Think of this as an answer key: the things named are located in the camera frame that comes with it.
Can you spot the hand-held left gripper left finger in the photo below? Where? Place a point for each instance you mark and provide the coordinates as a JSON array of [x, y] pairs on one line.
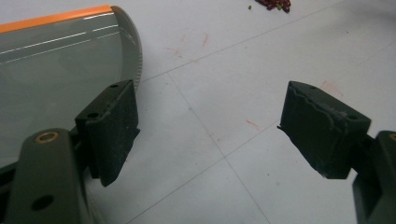
[[109, 133]]

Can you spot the pile of dark red scraps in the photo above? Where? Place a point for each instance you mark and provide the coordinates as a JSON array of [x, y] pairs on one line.
[[275, 3]]

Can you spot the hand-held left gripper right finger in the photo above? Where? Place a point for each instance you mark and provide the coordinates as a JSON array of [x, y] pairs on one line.
[[320, 133]]

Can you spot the grey dustpan with orange edge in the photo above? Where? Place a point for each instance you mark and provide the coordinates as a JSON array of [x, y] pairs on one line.
[[59, 81]]

